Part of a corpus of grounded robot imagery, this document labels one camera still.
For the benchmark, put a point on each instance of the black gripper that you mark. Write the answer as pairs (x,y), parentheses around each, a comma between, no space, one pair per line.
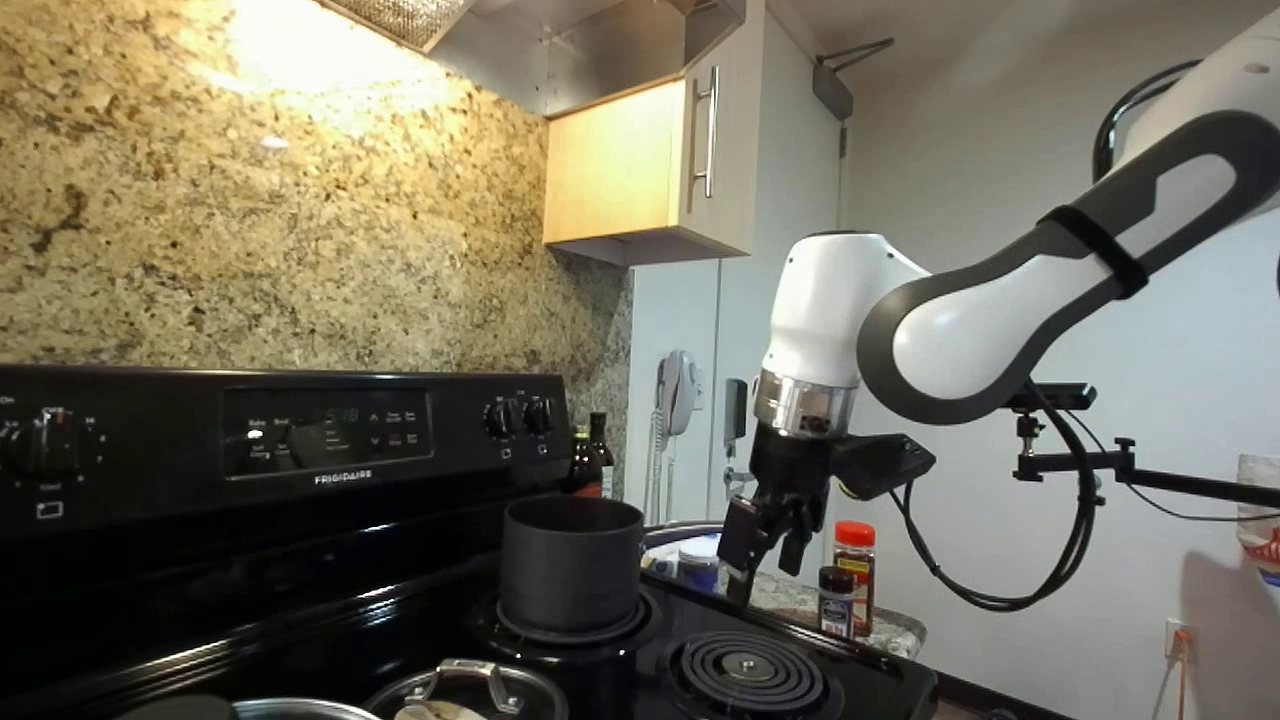
(792,474)

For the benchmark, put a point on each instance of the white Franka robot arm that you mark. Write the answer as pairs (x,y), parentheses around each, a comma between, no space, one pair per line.
(963,335)

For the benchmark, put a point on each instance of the blue jar white lid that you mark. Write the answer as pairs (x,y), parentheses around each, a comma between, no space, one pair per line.
(692,571)

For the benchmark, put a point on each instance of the red lid pepper flakes jar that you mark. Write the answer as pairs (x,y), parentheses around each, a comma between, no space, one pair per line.
(856,534)

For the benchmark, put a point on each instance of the small spice jar black lid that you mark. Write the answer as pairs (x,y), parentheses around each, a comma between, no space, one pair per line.
(838,604)

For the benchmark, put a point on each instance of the black stove knob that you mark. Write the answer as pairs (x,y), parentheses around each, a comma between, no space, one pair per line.
(499,415)
(55,446)
(536,415)

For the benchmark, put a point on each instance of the black electric stove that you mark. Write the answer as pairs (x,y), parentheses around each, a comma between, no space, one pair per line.
(161,586)

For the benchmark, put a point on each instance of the white plastic bag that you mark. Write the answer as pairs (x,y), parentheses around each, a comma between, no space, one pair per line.
(666,544)

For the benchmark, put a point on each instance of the coil burner element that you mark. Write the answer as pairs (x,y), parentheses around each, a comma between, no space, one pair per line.
(744,675)

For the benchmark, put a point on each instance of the black door lock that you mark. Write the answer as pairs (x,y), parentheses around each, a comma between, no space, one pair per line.
(739,407)

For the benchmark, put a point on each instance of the dark glass bottle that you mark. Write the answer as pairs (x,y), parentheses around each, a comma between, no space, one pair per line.
(590,462)

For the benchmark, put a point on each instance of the wood cabinet white door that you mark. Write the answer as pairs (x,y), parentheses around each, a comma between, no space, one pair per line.
(612,163)

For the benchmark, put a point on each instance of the pale pink cloth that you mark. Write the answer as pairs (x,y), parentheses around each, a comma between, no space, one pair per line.
(1234,640)

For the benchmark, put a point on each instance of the clear wine glass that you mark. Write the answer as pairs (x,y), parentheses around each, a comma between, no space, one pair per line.
(1260,534)

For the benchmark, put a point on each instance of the steel range hood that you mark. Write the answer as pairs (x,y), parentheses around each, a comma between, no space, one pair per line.
(562,52)

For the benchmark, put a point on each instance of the white wall phone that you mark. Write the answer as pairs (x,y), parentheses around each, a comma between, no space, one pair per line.
(676,393)

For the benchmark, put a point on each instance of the black stereo camera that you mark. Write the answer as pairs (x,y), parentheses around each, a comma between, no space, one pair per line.
(1066,398)

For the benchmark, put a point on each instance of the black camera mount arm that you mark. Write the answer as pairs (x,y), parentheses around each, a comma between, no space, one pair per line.
(1173,479)

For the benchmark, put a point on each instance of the grey wall bracket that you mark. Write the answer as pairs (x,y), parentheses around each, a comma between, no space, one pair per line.
(838,81)

